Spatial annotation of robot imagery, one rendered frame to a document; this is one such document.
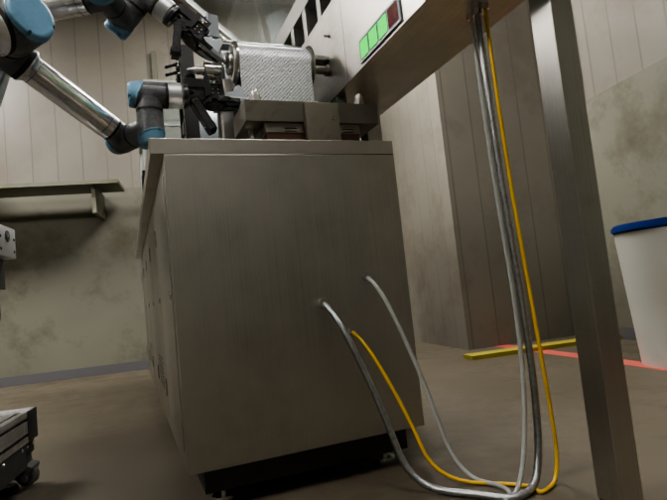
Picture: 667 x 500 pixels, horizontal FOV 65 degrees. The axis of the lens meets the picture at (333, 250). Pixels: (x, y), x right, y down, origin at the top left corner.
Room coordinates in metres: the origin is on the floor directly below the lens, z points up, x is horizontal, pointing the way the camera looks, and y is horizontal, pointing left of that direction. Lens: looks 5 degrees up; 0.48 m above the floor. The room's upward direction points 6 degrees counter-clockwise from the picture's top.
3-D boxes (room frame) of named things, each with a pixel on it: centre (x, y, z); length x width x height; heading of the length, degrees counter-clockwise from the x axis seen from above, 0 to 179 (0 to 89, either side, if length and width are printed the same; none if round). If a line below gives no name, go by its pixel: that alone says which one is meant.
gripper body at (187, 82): (1.55, 0.34, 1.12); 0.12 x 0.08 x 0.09; 112
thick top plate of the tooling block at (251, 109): (1.54, 0.04, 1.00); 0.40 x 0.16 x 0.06; 112
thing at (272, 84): (1.63, 0.12, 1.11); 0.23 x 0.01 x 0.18; 112
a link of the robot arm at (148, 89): (1.49, 0.49, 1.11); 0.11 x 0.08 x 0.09; 112
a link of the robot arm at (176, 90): (1.52, 0.42, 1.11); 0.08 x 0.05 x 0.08; 22
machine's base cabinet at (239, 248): (2.54, 0.56, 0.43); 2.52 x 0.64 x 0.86; 22
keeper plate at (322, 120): (1.46, -0.01, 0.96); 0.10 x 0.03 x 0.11; 112
